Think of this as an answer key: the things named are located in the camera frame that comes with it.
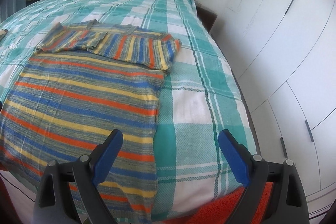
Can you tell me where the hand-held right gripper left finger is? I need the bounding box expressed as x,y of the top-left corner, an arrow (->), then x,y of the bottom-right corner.
34,129 -> 124,224

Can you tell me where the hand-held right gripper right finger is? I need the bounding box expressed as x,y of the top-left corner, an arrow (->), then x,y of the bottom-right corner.
218,129 -> 307,224

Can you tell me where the striped knitted sweater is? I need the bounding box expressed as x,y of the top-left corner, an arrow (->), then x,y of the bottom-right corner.
0,19 -> 182,222

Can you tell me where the teal checked bedspread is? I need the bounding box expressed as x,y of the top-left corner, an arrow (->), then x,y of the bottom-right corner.
0,0 -> 261,222

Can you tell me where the white wardrobe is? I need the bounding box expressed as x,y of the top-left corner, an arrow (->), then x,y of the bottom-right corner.
218,0 -> 336,211

